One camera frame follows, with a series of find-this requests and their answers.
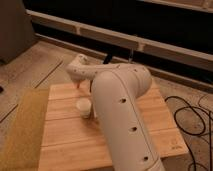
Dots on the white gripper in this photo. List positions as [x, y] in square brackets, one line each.
[77, 78]

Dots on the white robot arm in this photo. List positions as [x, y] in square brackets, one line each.
[114, 91]

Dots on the light wooden board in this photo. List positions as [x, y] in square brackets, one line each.
[71, 143]

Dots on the grey cabinet corner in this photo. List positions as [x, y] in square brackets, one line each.
[16, 32]

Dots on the yellow green mat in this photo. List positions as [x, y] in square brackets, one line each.
[21, 150]

